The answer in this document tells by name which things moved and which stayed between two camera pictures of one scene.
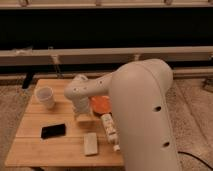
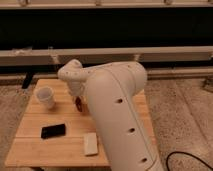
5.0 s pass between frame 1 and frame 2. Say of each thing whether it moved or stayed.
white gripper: moved
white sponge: stayed
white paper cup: stayed
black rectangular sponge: stayed
